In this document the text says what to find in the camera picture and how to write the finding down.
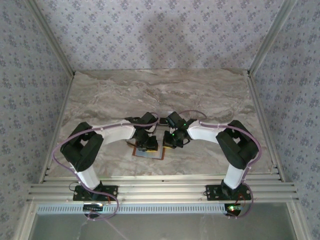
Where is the brown leather card holder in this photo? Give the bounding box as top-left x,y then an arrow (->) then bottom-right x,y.
131,146 -> 167,161

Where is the aluminium extrusion base beam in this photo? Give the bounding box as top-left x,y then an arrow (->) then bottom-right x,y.
27,174 -> 300,204

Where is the grey metal lower panel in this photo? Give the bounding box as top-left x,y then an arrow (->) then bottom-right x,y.
24,202 -> 301,240

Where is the small black circuit board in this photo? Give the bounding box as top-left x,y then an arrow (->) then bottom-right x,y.
224,203 -> 244,216

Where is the slotted grey cable duct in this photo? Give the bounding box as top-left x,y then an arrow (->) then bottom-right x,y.
36,202 -> 227,216

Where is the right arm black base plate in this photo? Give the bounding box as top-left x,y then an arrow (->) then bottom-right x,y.
205,184 -> 252,202

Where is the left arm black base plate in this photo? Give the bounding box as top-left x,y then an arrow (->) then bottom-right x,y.
72,185 -> 119,202

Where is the aluminium table side rail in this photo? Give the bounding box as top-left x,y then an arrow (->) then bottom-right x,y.
244,70 -> 287,183
38,72 -> 77,185

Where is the aluminium upright frame post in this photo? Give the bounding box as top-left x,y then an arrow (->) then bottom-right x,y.
247,0 -> 300,76
26,0 -> 76,77

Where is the aluminium lower frame rail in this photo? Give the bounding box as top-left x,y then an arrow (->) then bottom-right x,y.
286,201 -> 310,240
14,201 -> 38,240

